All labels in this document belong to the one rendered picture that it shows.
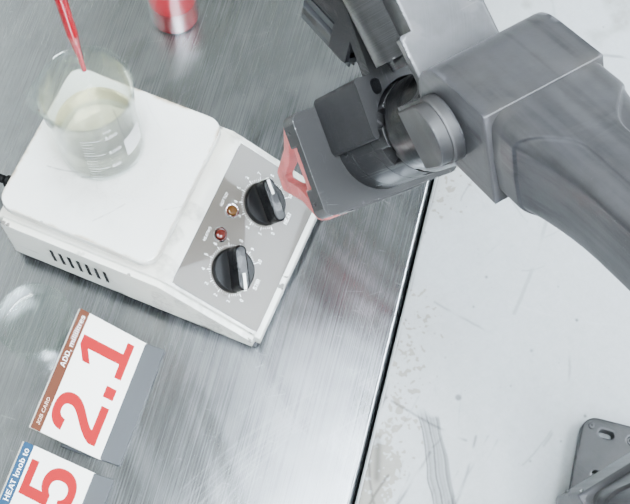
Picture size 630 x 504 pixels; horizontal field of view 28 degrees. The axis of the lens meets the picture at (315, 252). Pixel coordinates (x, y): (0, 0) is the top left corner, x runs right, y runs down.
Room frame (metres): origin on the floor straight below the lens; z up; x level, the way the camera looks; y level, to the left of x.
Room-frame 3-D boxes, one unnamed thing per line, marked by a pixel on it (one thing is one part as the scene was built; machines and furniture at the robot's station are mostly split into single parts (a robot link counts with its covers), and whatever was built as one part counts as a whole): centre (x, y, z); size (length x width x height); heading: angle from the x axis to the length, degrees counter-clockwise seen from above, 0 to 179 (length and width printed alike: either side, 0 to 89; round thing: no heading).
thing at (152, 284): (0.37, 0.12, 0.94); 0.22 x 0.13 x 0.08; 68
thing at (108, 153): (0.39, 0.15, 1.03); 0.07 x 0.06 x 0.08; 106
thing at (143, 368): (0.23, 0.15, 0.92); 0.09 x 0.06 x 0.04; 163
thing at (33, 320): (0.28, 0.20, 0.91); 0.06 x 0.06 x 0.02
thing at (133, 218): (0.38, 0.14, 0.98); 0.12 x 0.12 x 0.01; 68
